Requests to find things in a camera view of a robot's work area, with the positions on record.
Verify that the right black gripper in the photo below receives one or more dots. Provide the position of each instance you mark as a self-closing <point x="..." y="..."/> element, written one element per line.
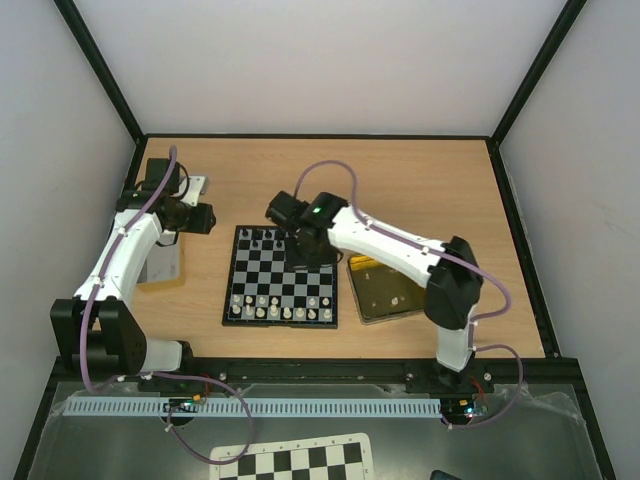
<point x="310" y="248"/>

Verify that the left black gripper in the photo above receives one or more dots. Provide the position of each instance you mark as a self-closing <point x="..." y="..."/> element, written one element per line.
<point x="202" y="224"/>

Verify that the silver gold tin lid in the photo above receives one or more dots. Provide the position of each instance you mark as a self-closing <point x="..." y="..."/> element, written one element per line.
<point x="164" y="266"/>

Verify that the black silver chess board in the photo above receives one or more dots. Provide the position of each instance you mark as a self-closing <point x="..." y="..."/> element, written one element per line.
<point x="257" y="268"/>

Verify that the gold tin with pieces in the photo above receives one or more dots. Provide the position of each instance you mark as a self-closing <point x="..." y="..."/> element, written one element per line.
<point x="380" y="292"/>

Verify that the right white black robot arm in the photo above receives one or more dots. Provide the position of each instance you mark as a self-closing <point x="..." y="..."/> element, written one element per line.
<point x="446" y="271"/>

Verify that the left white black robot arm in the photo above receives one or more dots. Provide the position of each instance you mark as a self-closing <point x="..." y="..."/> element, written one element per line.
<point x="96" y="332"/>

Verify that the printed checkerboard sheet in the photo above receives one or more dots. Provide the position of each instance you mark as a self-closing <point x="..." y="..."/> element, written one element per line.
<point x="347" y="456"/>

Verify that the black phone corner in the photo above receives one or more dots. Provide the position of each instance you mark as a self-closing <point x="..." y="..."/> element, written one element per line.
<point x="441" y="475"/>

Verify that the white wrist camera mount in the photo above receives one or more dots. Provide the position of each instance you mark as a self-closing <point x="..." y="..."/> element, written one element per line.
<point x="192" y="188"/>

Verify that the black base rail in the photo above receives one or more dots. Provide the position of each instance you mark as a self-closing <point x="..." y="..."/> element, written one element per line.
<point x="415" y="375"/>

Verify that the white slotted cable duct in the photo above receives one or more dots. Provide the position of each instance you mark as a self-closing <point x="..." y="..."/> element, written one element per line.
<point x="256" y="407"/>

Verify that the black aluminium frame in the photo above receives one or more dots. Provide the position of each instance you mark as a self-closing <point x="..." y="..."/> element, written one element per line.
<point x="549" y="368"/>

